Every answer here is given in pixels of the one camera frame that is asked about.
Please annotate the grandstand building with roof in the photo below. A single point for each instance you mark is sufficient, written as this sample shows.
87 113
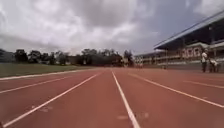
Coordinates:
195 46

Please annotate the row of trees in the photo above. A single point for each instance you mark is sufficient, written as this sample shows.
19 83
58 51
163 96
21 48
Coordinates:
93 57

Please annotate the green grass field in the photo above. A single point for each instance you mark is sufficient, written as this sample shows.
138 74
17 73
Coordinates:
30 68

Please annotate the person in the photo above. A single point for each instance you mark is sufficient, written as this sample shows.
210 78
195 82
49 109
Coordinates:
213 65
204 60

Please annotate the low distant building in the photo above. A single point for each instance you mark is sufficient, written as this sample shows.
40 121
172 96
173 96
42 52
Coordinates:
71 60

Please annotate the red running track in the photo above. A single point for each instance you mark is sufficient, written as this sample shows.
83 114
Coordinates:
96 103

